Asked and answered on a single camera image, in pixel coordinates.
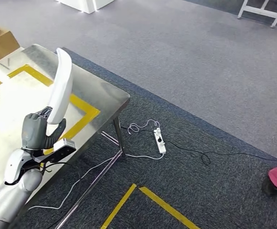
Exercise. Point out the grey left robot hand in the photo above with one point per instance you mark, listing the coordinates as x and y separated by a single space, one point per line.
34 132

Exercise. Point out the white curved plastic part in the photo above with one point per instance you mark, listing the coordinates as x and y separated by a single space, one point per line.
62 88

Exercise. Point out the steel workbench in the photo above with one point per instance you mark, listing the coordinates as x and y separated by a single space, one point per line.
93 85

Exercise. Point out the cardboard box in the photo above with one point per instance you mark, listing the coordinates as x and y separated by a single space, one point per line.
0 45

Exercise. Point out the yellow floor tape strip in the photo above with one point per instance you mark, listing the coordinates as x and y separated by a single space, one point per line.
119 205
167 207

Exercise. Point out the white block cabinet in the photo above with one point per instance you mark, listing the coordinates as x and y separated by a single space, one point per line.
85 4

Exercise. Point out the white power strip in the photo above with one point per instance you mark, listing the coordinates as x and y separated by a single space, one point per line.
160 142

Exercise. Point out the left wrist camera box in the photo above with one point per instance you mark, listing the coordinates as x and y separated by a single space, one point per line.
63 146

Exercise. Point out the white desk frame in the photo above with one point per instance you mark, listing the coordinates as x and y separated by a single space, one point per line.
258 11

